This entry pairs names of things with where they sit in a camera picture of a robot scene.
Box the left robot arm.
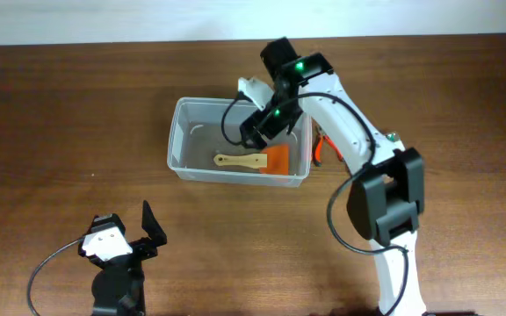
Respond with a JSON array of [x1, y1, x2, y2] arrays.
[[78, 201, 167, 316]]

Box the clear screwdriver bit case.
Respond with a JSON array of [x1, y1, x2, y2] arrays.
[[387, 133, 401, 142]]

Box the wooden-handled orange scraper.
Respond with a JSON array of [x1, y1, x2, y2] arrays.
[[213, 144, 290, 176]]

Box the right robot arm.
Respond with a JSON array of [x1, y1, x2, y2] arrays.
[[237, 38, 427, 315]]

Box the clear plastic container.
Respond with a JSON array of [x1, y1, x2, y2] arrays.
[[166, 97, 314, 189]]

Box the small red-handled pliers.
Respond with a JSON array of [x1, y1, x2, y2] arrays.
[[312, 126, 344, 167]]

